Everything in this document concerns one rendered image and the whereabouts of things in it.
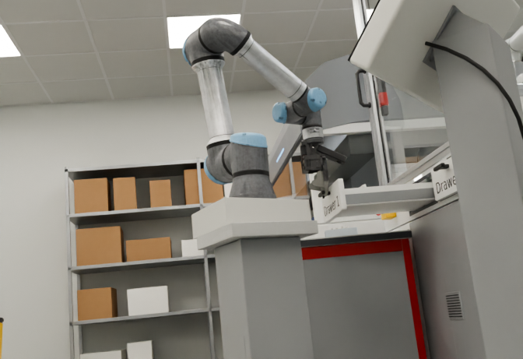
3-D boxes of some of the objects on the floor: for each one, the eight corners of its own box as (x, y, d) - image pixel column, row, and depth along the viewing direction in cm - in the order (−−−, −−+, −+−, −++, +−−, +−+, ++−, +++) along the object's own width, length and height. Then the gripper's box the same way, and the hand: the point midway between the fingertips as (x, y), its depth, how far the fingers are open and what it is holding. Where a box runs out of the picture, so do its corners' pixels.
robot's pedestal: (256, 523, 162) (229, 222, 179) (212, 499, 187) (191, 237, 205) (356, 498, 175) (321, 219, 192) (301, 478, 201) (275, 234, 218)
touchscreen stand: (361, 601, 113) (296, 57, 137) (450, 520, 149) (387, 101, 173) (699, 660, 86) (545, -33, 109) (707, 544, 122) (591, 42, 145)
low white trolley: (280, 466, 219) (258, 243, 237) (261, 436, 279) (244, 259, 297) (444, 445, 227) (411, 229, 245) (390, 420, 287) (366, 248, 304)
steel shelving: (71, 397, 546) (64, 167, 592) (81, 391, 593) (74, 178, 639) (480, 350, 590) (444, 139, 636) (458, 349, 637) (426, 153, 683)
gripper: (297, 146, 243) (304, 202, 238) (303, 137, 232) (310, 195, 227) (320, 144, 244) (327, 199, 239) (326, 135, 233) (334, 194, 228)
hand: (326, 193), depth 234 cm, fingers closed on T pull, 3 cm apart
